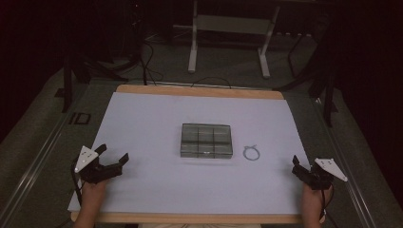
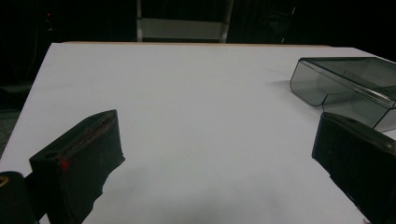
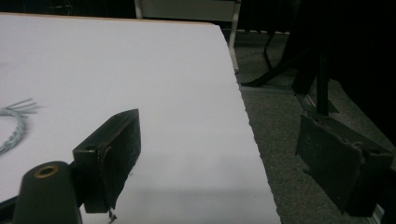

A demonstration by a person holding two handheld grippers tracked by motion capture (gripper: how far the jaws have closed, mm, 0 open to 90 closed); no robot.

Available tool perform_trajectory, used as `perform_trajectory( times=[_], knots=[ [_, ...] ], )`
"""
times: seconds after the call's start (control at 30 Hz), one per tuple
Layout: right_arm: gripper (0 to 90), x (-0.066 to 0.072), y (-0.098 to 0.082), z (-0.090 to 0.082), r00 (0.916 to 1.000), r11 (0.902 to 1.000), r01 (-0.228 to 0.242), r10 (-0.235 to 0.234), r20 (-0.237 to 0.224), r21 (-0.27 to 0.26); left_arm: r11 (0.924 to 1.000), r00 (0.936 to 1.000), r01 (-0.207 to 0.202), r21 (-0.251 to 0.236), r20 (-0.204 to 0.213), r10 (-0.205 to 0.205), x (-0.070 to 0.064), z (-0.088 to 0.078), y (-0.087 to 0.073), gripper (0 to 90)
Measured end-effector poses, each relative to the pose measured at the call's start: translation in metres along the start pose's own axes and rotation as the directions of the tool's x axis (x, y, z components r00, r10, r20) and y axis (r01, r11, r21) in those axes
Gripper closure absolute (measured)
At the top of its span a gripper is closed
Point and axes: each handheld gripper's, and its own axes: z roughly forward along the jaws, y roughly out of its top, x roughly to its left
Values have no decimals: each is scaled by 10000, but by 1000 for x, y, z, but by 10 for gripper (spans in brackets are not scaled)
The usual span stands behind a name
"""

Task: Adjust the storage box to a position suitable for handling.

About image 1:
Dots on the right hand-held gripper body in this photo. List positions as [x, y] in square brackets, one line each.
[323, 177]

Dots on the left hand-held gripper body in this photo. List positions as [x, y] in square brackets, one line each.
[95, 171]

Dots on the clear plastic compartment box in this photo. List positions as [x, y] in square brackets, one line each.
[206, 141]

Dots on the person's left hand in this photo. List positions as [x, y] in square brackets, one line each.
[93, 191]

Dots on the person's right hand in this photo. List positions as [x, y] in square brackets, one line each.
[315, 198]

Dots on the white table mat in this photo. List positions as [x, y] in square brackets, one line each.
[158, 126]

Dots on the black tripod stand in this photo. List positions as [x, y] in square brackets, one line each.
[104, 68]

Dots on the black metal stand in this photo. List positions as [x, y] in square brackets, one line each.
[326, 79]

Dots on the white metal stand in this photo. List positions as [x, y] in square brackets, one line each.
[233, 24]

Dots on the metal floor rail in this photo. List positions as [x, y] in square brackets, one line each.
[34, 164]
[348, 177]

